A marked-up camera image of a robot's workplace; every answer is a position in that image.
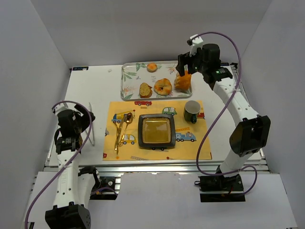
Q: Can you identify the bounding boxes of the orange bread loaf chunk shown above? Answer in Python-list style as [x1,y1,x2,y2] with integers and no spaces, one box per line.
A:
[174,70,192,91]

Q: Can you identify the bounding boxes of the glazed bagel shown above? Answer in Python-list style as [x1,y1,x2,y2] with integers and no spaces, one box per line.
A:
[154,78,172,96]

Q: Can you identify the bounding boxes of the herb toast slice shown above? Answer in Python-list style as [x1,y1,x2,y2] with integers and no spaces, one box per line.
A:
[139,83,153,98]

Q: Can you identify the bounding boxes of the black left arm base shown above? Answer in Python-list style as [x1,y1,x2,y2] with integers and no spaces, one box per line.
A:
[90,170,119,200]

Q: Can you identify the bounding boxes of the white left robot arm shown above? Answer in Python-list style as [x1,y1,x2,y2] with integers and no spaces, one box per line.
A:
[45,102,100,229]

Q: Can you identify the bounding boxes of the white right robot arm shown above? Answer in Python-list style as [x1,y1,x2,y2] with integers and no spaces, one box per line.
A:
[176,41,271,178]

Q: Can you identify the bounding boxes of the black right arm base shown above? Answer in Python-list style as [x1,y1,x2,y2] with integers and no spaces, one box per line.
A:
[194,175,245,203]

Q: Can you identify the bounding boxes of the small round bun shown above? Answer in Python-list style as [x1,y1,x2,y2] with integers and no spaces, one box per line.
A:
[146,62,158,72]

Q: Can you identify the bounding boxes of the blue table label left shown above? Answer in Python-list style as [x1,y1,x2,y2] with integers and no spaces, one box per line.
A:
[72,66,89,71]

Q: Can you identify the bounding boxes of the gold spoon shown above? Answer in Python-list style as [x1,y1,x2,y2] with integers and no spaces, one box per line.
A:
[119,112,133,147]

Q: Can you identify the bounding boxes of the green mug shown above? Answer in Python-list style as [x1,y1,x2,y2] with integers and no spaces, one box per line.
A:
[183,100,201,124]

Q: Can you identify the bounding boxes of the gold fork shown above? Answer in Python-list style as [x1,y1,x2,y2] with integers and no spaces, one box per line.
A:
[114,114,127,155]

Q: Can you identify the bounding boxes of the floral serving tray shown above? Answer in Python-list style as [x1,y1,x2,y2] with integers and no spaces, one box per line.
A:
[120,61,193,101]

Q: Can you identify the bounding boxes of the black square amber plate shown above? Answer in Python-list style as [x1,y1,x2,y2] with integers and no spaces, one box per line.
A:
[138,114,176,150]

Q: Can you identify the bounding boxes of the yellow car print placemat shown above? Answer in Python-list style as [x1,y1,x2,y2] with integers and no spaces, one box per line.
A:
[103,100,212,161]

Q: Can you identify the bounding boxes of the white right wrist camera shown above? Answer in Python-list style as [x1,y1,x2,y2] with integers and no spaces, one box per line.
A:
[187,34,203,57]

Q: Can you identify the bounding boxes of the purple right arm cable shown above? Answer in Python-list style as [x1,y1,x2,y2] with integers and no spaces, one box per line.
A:
[195,32,258,197]

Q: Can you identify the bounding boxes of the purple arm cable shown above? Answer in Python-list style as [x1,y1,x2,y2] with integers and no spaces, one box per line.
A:
[195,32,258,197]
[24,100,92,229]

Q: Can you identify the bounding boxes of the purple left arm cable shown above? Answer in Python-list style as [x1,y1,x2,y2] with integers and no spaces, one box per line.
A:
[24,100,92,229]

